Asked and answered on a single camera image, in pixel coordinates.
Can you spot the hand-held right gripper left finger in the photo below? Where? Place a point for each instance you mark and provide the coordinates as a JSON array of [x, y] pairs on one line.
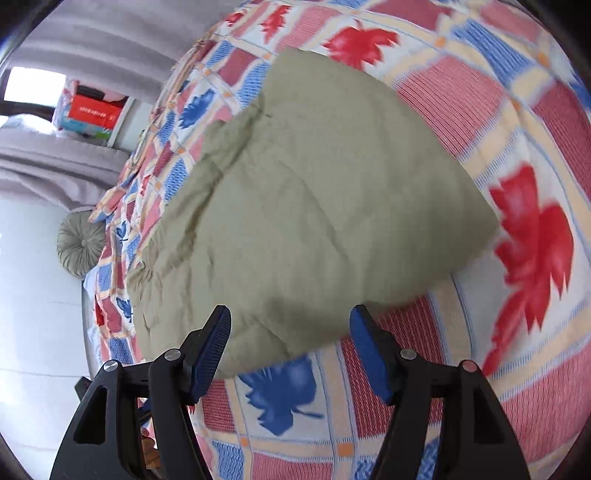
[[212, 350]]

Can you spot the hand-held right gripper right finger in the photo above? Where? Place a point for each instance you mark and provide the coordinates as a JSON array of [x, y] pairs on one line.
[[369, 350]]

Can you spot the olive green puffer jacket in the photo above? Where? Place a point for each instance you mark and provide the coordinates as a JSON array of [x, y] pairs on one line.
[[300, 207]]

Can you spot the round green pleated cushion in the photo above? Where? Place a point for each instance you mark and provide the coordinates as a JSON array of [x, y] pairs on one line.
[[81, 242]]

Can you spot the grey curtain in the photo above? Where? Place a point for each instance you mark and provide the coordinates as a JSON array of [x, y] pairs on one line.
[[55, 170], [115, 37]]

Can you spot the teal box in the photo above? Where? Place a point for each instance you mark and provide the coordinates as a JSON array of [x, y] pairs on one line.
[[83, 131]]

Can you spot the red box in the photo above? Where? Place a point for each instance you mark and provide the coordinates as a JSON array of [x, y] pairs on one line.
[[94, 110]]

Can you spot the leaf-patterned checked quilt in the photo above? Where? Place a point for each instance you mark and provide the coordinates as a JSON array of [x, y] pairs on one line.
[[508, 115]]

